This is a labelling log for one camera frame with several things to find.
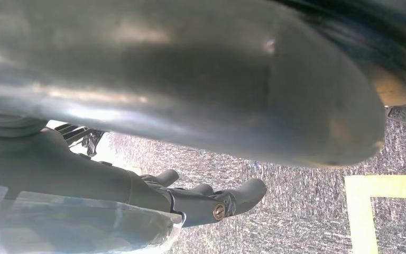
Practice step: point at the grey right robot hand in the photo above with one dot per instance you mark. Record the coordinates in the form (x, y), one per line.
(154, 70)

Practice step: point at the dark robot leg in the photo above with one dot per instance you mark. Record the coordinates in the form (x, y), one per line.
(392, 42)

